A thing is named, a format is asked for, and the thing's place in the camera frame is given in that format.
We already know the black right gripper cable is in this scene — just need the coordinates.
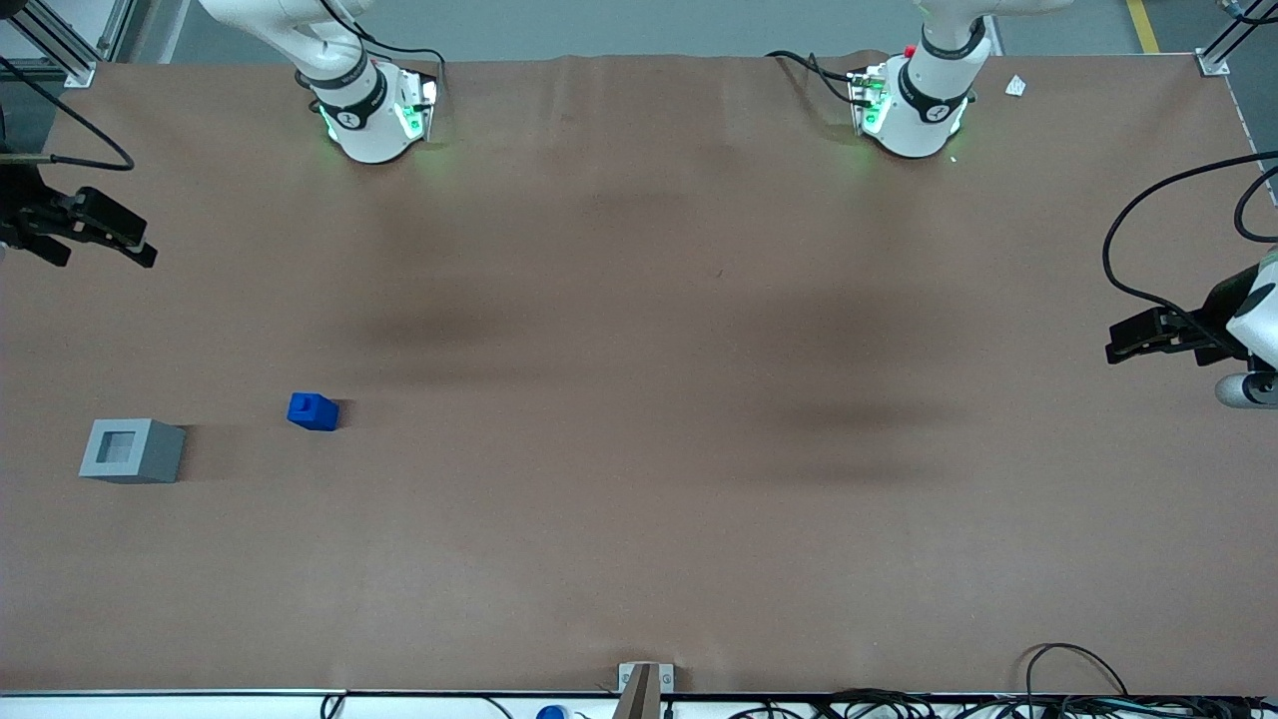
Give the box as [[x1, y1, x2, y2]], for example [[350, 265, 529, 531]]
[[0, 55, 138, 172]]

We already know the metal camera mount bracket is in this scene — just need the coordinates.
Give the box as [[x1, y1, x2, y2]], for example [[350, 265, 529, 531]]
[[617, 661, 676, 719]]

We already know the yellow floor tape strip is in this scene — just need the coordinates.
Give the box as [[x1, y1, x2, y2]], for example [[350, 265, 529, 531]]
[[1125, 0, 1163, 55]]

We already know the black arm base cable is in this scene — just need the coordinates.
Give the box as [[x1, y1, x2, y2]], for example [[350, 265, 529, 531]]
[[318, 0, 448, 109], [765, 49, 872, 107]]

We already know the brown paper table cover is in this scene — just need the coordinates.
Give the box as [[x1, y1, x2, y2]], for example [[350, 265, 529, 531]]
[[0, 50, 1278, 698]]

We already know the black arched cable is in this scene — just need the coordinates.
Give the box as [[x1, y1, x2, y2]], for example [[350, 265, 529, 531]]
[[1022, 642, 1131, 700]]

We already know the aluminium frame post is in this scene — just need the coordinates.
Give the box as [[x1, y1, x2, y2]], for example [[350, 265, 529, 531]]
[[0, 0, 137, 90], [1196, 0, 1278, 78]]

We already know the long black left gripper cable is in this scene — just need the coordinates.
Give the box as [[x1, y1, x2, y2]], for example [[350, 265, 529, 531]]
[[1101, 150, 1278, 336]]

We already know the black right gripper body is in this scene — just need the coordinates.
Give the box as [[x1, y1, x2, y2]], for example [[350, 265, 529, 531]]
[[0, 160, 65, 251]]

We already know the black cable bundle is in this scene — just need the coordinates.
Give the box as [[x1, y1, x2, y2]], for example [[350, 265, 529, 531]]
[[727, 687, 1278, 719]]

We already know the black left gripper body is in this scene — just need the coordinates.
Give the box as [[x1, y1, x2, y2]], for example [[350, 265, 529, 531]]
[[1173, 262, 1261, 366]]

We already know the black right arm base cable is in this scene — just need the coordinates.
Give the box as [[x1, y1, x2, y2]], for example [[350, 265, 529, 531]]
[[318, 0, 448, 109]]

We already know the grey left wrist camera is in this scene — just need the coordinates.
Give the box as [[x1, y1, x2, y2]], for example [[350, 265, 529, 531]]
[[1214, 371, 1278, 410]]

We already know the gray square socket base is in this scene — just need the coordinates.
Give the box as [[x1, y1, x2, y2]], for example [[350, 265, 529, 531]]
[[79, 418, 188, 485]]

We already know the short black cable loop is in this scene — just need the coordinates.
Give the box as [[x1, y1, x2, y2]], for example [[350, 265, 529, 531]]
[[1233, 164, 1278, 245]]

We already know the blue plastic insert part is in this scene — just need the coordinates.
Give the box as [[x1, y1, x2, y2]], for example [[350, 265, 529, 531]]
[[287, 391, 340, 432]]

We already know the black left arm base cable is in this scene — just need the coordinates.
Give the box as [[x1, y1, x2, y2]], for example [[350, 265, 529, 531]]
[[765, 49, 872, 107]]

